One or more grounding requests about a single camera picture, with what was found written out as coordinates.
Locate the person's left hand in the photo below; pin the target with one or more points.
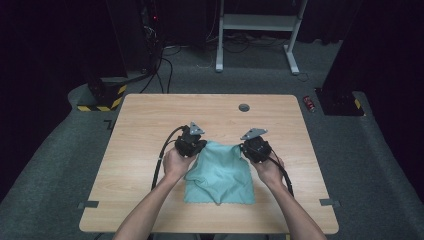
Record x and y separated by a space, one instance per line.
176 165

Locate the black yellow striped stand base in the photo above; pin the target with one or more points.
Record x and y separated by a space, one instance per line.
106 95

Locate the dark equipment rack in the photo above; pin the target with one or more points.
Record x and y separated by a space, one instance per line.
151 33

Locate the person's right hand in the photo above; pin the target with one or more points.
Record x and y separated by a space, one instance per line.
268 173

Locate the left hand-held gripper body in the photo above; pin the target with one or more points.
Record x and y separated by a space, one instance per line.
188 143

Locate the grey tape strip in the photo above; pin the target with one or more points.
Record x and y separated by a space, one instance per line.
88 204
329 202

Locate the grey round table grommet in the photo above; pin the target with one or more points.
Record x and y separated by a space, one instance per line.
244 107

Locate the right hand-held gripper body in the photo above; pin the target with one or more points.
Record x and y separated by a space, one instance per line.
257 148

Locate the white metal desk frame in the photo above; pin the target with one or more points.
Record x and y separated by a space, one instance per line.
258 22

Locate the teal cloth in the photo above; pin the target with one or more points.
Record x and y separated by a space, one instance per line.
220 176

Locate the red can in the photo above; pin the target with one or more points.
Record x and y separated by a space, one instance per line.
309 103

